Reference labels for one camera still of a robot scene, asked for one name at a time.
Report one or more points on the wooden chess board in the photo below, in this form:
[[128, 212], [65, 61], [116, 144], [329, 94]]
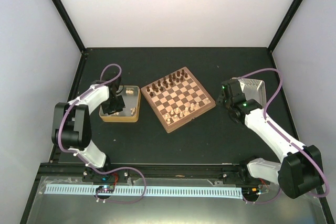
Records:
[[180, 96]]

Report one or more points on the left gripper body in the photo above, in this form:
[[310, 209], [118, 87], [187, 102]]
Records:
[[113, 105]]

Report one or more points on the left frame post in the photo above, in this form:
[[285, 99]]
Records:
[[69, 24]]

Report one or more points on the right frame post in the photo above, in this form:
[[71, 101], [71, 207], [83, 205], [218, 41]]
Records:
[[294, 6]]

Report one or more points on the frame post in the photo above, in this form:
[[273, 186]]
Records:
[[294, 6], [69, 24]]

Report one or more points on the small circuit board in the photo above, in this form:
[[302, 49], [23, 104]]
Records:
[[105, 189]]

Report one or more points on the dark chess pieces group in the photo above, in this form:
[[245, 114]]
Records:
[[166, 82]]

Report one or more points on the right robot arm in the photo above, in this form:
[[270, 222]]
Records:
[[299, 168]]

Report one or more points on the gold metal tin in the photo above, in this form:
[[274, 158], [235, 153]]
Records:
[[130, 102]]

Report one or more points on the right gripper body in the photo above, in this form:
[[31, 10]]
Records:
[[221, 102]]

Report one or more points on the light blue cable duct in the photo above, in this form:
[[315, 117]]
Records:
[[148, 191]]

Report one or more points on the white piece corner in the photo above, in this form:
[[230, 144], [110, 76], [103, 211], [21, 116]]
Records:
[[207, 100]]

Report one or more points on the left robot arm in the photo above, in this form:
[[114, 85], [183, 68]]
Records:
[[72, 131]]

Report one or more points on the black aluminium rail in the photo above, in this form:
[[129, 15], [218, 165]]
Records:
[[229, 173]]

